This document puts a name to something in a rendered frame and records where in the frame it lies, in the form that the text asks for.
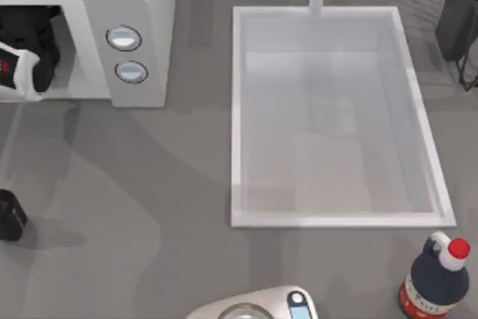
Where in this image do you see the large round microwave knob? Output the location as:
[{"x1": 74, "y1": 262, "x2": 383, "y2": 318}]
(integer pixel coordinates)
[{"x1": 105, "y1": 24, "x2": 143, "y2": 52}]

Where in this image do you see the small round microwave knob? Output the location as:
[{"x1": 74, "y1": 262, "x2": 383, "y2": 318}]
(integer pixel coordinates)
[{"x1": 114, "y1": 60, "x2": 149, "y2": 84}]

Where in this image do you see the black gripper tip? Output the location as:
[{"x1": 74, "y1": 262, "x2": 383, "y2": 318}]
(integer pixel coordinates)
[{"x1": 0, "y1": 188, "x2": 28, "y2": 242}]

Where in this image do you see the silver kitchen scale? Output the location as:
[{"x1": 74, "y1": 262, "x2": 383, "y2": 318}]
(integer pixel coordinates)
[{"x1": 184, "y1": 284, "x2": 320, "y2": 319}]

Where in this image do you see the white sink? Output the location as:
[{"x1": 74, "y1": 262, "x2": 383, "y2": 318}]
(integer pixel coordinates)
[{"x1": 229, "y1": 5, "x2": 458, "y2": 229}]

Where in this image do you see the dark bottle with red cap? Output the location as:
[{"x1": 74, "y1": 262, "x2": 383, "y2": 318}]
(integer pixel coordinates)
[{"x1": 398, "y1": 231, "x2": 473, "y2": 317}]

